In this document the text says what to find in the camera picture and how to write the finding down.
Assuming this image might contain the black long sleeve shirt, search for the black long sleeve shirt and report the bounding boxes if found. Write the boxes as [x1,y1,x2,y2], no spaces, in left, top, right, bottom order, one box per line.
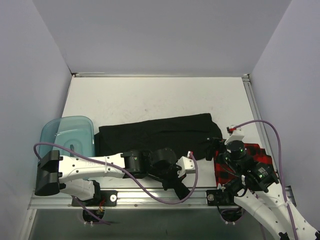
[94,113,223,160]

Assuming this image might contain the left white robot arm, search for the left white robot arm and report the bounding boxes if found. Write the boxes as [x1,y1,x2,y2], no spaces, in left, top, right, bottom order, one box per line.
[34,148,196,206]

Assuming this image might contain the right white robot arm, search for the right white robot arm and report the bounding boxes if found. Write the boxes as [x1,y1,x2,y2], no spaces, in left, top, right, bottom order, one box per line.
[205,137,320,240]

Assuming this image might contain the red black plaid shirt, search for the red black plaid shirt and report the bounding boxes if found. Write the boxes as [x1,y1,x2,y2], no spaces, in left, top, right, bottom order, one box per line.
[214,143,279,193]

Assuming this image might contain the translucent blue plastic bin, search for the translucent blue plastic bin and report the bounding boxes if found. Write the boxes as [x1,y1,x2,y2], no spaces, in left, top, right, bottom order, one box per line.
[40,116,95,158]

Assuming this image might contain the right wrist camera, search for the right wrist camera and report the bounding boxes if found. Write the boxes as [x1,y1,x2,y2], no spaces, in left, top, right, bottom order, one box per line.
[224,125,245,146]

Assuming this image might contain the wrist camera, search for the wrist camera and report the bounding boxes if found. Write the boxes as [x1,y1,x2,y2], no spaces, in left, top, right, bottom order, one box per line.
[176,151,196,179]
[224,125,245,146]

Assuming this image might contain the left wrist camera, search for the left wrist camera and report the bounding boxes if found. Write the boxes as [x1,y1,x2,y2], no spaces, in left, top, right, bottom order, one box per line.
[176,151,196,179]

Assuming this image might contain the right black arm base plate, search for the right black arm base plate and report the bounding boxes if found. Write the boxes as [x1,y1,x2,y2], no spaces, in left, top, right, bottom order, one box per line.
[206,189,236,207]

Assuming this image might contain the front aluminium table rail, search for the front aluminium table rail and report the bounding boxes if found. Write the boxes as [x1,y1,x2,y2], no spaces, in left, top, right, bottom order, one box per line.
[27,187,297,210]

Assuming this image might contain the aluminium table rail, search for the aluminium table rail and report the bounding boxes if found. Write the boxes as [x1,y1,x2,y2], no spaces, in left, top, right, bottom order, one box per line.
[242,74,278,173]
[72,72,250,79]
[27,187,297,210]

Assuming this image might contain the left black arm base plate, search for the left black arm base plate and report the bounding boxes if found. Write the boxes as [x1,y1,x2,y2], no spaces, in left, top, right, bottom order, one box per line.
[79,190,118,207]

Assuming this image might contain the right aluminium table rail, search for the right aluminium table rail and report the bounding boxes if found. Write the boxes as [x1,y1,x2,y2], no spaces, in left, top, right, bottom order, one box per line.
[242,74,278,173]

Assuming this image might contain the back aluminium table rail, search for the back aluminium table rail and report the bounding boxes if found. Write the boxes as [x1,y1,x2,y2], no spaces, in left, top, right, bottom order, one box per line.
[72,72,250,79]

